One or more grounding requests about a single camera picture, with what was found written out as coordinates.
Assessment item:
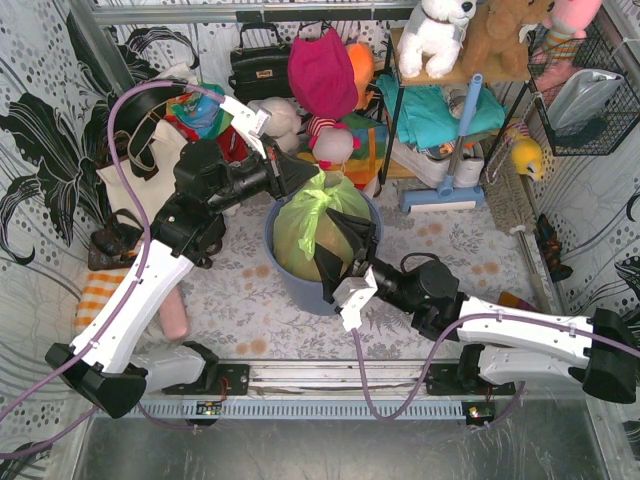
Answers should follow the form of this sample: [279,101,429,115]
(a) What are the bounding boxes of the blue plastic trash bin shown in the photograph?
[264,188,382,316]

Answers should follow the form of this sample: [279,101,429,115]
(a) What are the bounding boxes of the green plastic trash bag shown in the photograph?
[273,170,371,282]

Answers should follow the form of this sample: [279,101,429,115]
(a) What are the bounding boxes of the blue floor mop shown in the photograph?
[399,73,484,214]

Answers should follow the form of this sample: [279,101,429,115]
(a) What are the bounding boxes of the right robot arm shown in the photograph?
[314,209,639,404]

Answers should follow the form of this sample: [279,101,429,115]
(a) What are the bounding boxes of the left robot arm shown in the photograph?
[45,136,319,419]

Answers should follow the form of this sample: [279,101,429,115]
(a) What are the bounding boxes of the rainbow striped bag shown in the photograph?
[297,113,388,190]

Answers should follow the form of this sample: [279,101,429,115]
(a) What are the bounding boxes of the magenta fabric bag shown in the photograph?
[287,27,358,120]

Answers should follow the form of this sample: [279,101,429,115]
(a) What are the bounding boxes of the cream canvas tote bag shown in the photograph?
[95,119,201,226]

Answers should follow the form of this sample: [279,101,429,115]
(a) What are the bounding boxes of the pink round plush doll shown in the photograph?
[306,116,361,170]

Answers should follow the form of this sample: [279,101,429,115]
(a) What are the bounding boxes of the white fluffy plush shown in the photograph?
[248,97,302,153]

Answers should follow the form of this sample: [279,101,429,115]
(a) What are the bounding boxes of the wooden shelf rack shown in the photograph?
[372,27,546,199]

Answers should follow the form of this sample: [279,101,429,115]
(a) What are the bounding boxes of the colourful folded clothes stack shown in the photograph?
[164,92,249,163]

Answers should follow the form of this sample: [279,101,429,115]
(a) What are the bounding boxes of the white sneakers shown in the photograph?
[391,142,484,188]

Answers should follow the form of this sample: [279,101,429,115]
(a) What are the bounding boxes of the black leather handbag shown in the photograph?
[228,22,294,104]

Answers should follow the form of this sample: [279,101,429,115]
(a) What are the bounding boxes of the teal folded cloth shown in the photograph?
[395,86,506,149]

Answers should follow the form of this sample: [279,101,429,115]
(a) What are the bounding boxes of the orange plush toy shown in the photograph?
[346,43,375,110]

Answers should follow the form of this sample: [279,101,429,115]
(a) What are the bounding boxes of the grey chenille duster mop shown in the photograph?
[482,161,552,314]

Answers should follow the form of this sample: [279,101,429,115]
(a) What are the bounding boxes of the pink case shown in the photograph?
[158,285,189,341]

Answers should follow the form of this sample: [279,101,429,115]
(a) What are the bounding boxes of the yellow plush toy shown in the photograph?
[507,126,544,181]

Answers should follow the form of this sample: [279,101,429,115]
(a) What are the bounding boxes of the white plush dog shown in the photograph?
[397,0,477,79]

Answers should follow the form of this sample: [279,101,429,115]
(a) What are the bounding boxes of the orange checkered cloth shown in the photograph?
[74,268,128,333]

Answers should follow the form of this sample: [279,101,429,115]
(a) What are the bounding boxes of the brown teddy bear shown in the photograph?
[461,0,555,78]

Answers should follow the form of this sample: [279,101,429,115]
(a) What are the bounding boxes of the silver foil pouch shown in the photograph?
[547,69,624,130]

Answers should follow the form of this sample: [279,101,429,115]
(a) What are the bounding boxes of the pink plush toy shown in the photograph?
[542,0,602,49]

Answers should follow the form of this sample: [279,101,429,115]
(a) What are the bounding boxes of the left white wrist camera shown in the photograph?
[220,96,271,159]

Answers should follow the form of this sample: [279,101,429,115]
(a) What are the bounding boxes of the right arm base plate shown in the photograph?
[425,363,517,396]

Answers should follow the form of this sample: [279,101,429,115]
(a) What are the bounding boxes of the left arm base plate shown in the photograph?
[162,364,250,396]

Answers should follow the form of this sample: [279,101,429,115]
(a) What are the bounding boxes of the dark brown strap bag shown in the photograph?
[88,209,143,271]

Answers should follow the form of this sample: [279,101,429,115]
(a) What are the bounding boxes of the black wire basket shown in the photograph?
[528,23,639,156]

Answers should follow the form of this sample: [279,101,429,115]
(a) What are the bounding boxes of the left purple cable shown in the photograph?
[0,79,226,459]

